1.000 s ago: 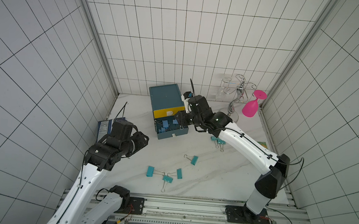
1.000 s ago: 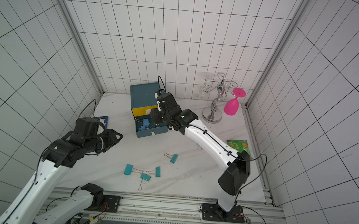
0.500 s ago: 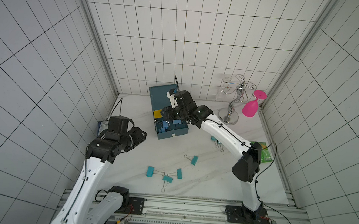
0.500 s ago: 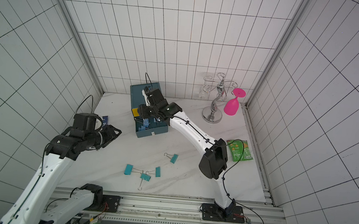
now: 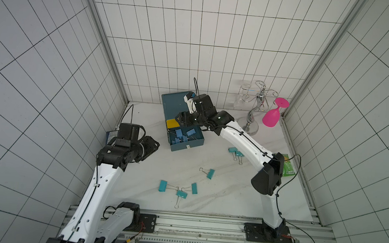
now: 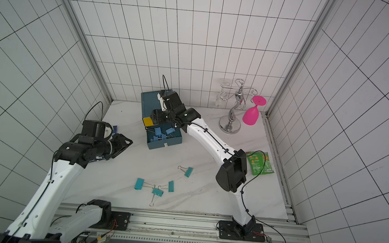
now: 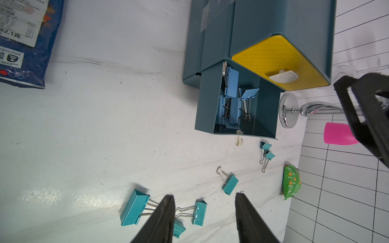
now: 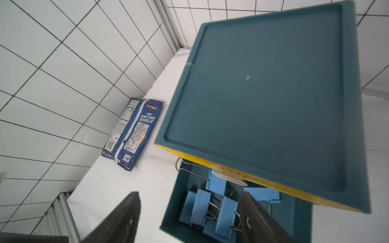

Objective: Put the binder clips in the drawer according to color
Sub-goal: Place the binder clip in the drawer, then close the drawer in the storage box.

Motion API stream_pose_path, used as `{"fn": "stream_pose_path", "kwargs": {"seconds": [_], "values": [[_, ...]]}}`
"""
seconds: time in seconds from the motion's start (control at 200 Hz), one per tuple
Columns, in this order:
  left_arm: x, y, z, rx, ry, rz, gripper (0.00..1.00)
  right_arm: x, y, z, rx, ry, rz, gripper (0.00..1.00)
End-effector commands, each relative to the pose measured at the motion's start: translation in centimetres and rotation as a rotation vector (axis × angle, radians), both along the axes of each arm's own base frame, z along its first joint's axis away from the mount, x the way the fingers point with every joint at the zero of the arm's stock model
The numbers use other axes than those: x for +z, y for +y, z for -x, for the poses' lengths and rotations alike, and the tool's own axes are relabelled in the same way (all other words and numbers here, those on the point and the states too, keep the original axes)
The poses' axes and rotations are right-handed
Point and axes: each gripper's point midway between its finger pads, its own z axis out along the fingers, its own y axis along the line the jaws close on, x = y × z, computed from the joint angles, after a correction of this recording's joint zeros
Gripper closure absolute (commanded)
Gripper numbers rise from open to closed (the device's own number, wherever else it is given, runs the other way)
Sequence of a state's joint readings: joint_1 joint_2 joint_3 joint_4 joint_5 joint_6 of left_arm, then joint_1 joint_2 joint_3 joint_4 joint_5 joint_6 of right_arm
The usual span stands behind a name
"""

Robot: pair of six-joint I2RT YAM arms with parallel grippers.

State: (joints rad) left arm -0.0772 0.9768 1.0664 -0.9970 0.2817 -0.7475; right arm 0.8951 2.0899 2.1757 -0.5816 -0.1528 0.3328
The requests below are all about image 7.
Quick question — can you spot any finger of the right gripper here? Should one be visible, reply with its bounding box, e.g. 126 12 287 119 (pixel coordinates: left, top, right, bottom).
333 73 389 167

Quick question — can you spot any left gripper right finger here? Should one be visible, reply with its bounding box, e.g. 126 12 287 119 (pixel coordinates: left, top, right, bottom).
235 193 280 243

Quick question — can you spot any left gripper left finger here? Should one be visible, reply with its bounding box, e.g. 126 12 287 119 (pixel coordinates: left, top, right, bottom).
131 194 175 243

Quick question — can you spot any yellow top drawer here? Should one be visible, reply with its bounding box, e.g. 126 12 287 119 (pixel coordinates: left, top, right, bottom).
232 35 329 91

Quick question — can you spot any teal drawer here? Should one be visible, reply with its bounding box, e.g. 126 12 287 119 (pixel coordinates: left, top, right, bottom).
195 61 281 138

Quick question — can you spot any blue binder clip bottom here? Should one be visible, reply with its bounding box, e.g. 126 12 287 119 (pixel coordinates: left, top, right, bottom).
223 119 240 130

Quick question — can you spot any blue binder clip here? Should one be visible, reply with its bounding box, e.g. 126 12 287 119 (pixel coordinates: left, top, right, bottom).
222 62 239 98
238 88 259 123
215 95 226 125
223 119 240 130

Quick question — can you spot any blue binder clip low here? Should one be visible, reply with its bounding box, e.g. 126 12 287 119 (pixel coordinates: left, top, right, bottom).
224 98 241 124

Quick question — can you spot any blue binder clip top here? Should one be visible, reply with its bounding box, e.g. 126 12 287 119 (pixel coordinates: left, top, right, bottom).
215 95 226 125

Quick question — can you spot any teal shiny binder clip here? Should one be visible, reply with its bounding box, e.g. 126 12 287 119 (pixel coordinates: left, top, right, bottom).
173 219 186 239

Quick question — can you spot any teal binder clip front left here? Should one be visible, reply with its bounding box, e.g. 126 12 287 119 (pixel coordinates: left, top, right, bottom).
120 189 159 226

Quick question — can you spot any teal binder clip centre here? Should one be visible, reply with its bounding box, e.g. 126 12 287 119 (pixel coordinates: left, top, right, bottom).
174 200 208 226

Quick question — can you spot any teal binder clip upright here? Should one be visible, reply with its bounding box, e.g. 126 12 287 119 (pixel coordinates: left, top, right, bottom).
216 166 239 195

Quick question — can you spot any teal binder clip right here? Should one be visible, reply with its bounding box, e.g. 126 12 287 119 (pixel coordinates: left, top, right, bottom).
261 150 275 173

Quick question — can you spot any teal binder clip upper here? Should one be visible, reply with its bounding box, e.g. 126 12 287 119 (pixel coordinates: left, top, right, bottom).
259 141 272 165

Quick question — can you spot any teal drawer cabinet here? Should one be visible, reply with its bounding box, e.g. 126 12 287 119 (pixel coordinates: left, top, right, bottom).
183 1 336 88

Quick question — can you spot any clear glass on rack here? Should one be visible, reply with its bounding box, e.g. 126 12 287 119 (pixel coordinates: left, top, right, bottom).
332 64 389 84

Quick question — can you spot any magenta plastic wine glass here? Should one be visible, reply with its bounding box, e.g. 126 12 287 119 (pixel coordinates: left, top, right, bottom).
324 123 359 146

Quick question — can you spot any green snack packet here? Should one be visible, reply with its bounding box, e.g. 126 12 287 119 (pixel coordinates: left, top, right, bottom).
283 165 301 200

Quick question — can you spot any silver glass rack stand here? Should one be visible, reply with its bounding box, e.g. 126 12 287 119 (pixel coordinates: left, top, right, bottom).
278 93 347 129

